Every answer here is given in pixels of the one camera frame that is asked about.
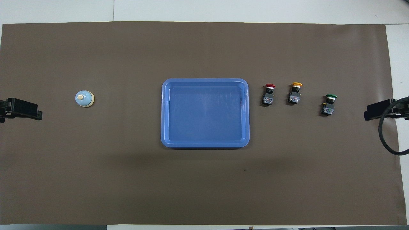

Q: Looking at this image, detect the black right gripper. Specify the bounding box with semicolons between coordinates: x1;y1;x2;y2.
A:
364;97;409;121

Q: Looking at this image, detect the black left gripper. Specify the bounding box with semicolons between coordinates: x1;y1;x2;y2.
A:
0;98;42;123

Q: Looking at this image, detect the green push button switch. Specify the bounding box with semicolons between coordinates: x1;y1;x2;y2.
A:
320;94;338;116

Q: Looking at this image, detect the yellow push button switch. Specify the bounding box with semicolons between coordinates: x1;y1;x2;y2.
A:
287;82;303;105

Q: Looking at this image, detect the red push button switch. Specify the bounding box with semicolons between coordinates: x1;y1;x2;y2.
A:
263;84;276;106

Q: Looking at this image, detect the light blue service bell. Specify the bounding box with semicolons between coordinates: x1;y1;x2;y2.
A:
75;90;95;108

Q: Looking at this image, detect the blue plastic tray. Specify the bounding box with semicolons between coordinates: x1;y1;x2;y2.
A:
161;78;250;148

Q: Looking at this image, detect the brown table mat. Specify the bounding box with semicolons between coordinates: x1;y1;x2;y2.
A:
0;21;408;226

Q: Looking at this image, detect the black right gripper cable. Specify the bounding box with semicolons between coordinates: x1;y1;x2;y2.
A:
378;97;409;156

